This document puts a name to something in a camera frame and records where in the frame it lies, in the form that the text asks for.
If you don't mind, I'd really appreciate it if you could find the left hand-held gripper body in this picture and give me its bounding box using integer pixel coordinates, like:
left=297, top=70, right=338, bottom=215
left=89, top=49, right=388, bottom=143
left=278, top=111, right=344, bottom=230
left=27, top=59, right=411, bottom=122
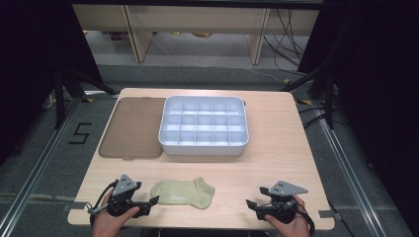
left=107, top=174, right=143, bottom=218

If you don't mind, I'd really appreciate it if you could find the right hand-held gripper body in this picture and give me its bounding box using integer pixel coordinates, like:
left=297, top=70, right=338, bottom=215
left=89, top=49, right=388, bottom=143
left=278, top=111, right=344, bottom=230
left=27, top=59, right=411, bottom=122
left=255, top=180, right=309, bottom=225

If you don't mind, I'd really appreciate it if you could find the light green ankle sock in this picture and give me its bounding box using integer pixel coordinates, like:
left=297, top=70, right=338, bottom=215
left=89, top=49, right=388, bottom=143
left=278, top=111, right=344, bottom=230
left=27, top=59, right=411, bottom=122
left=150, top=177, right=216, bottom=210

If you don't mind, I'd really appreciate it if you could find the person's right hand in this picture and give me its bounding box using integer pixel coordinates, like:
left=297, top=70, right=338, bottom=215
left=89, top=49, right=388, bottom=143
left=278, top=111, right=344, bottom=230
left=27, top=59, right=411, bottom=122
left=264, top=195, right=312, bottom=237

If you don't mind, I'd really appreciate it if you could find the person's left hand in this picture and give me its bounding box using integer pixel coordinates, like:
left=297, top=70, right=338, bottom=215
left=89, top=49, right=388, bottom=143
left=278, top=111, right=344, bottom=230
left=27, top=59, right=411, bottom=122
left=92, top=192, right=140, bottom=237

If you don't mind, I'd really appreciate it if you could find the brown translucent box lid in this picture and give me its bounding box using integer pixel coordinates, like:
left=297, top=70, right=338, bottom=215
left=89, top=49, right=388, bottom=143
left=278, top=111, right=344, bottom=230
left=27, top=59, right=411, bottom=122
left=98, top=97, right=167, bottom=161

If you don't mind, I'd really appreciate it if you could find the white divided storage box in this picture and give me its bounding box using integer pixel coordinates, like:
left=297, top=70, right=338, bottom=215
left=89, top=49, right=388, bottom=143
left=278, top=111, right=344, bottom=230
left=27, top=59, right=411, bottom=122
left=157, top=95, right=250, bottom=157

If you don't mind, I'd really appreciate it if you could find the black metal stand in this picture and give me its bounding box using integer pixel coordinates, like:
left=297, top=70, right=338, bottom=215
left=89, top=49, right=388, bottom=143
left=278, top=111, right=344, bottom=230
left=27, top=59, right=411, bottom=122
left=52, top=64, right=119, bottom=130
left=279, top=64, right=338, bottom=130

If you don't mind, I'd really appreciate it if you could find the dark curtain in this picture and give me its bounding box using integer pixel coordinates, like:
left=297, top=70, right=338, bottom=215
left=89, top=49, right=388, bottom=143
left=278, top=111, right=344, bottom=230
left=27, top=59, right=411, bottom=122
left=0, top=0, right=104, bottom=166
left=297, top=0, right=419, bottom=228

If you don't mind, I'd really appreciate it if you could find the beige wooden desk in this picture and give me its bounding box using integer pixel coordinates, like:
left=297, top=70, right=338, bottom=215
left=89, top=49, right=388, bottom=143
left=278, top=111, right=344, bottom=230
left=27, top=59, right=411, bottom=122
left=71, top=3, right=312, bottom=66

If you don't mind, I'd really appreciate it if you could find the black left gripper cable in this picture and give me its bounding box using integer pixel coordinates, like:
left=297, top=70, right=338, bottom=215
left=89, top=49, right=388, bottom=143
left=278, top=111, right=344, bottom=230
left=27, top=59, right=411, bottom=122
left=88, top=179, right=119, bottom=228

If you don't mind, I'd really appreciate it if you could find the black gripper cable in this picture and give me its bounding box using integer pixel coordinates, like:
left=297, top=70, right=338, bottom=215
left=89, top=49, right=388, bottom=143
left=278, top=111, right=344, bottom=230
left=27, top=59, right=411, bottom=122
left=295, top=202, right=316, bottom=237
left=88, top=179, right=119, bottom=228

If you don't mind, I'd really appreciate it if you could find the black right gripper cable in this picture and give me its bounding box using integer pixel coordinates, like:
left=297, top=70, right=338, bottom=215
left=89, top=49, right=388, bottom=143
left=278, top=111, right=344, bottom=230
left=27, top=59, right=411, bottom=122
left=295, top=202, right=316, bottom=237

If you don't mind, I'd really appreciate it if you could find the aluminium floor rail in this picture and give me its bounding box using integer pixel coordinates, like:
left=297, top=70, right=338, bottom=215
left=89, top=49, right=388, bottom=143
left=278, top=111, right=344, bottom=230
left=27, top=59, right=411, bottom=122
left=0, top=95, right=87, bottom=237
left=311, top=100, right=387, bottom=237

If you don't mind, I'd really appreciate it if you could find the black floor cable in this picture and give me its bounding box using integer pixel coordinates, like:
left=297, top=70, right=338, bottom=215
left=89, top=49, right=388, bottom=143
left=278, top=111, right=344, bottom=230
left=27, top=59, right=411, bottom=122
left=297, top=104, right=348, bottom=130

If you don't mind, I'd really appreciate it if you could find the bundle of black cables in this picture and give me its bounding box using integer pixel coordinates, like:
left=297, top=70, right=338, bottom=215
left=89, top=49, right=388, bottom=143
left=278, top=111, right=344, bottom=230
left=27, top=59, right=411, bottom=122
left=262, top=8, right=308, bottom=76

